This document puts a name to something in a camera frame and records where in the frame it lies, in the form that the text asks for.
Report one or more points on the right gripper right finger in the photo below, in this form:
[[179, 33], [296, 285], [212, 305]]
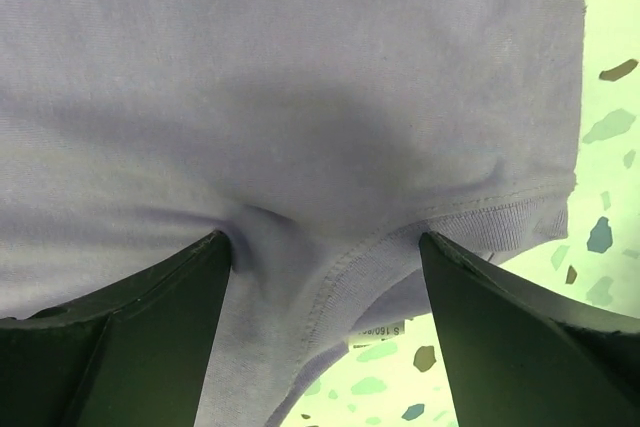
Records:
[[519, 355]]

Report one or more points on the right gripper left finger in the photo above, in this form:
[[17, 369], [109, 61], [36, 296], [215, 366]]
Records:
[[132, 354]]

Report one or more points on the purple t shirt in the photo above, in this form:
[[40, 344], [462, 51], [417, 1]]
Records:
[[322, 136]]

